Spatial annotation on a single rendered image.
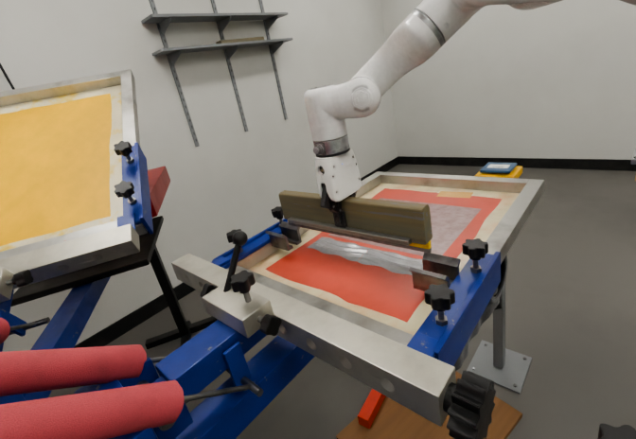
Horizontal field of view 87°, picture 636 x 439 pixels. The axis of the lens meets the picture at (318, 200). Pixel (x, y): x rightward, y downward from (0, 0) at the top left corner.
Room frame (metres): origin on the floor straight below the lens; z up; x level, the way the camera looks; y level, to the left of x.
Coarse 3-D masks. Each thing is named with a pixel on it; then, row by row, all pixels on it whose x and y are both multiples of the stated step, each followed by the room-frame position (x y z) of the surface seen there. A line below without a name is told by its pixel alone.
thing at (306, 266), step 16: (384, 192) 1.17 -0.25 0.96; (400, 192) 1.14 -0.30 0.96; (416, 192) 1.10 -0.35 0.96; (432, 192) 1.08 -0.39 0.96; (352, 240) 0.85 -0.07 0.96; (288, 256) 0.83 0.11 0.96; (304, 256) 0.81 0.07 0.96; (320, 256) 0.79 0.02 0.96; (336, 256) 0.78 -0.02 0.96; (288, 272) 0.74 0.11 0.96; (304, 272) 0.73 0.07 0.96; (320, 272) 0.71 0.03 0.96; (336, 272) 0.70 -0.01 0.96; (320, 288) 0.65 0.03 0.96
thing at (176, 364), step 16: (208, 336) 0.46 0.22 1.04; (224, 336) 0.45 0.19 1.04; (240, 336) 0.46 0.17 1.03; (256, 336) 0.48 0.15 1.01; (176, 352) 0.43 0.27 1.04; (192, 352) 0.43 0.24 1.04; (208, 352) 0.42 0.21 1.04; (160, 368) 0.41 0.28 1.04; (176, 368) 0.40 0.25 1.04; (192, 368) 0.40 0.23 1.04; (208, 368) 0.41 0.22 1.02; (224, 368) 0.43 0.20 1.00; (192, 384) 0.39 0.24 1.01; (208, 384) 0.41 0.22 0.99
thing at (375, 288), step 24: (432, 216) 0.90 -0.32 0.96; (456, 216) 0.87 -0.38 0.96; (480, 216) 0.84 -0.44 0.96; (432, 240) 0.76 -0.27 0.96; (456, 240) 0.74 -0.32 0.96; (360, 264) 0.72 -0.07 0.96; (336, 288) 0.64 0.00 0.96; (360, 288) 0.62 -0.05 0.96; (384, 288) 0.61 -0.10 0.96; (408, 288) 0.59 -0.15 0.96; (384, 312) 0.53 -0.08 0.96; (408, 312) 0.52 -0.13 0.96
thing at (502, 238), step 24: (360, 192) 1.18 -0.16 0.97; (528, 192) 0.85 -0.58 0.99; (504, 216) 0.75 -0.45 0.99; (528, 216) 0.78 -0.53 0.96; (504, 240) 0.64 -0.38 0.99; (240, 264) 0.79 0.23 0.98; (288, 288) 0.62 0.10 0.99; (336, 312) 0.51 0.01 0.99; (384, 336) 0.43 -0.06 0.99; (408, 336) 0.42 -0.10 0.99
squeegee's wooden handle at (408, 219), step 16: (288, 192) 0.84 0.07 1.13; (304, 192) 0.81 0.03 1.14; (288, 208) 0.83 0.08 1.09; (304, 208) 0.79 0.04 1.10; (320, 208) 0.75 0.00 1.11; (352, 208) 0.68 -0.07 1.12; (368, 208) 0.65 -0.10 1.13; (384, 208) 0.62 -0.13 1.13; (400, 208) 0.59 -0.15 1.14; (416, 208) 0.57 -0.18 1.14; (352, 224) 0.68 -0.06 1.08; (368, 224) 0.65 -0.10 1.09; (384, 224) 0.62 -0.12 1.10; (400, 224) 0.59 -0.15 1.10; (416, 224) 0.57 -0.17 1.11; (416, 240) 0.57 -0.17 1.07
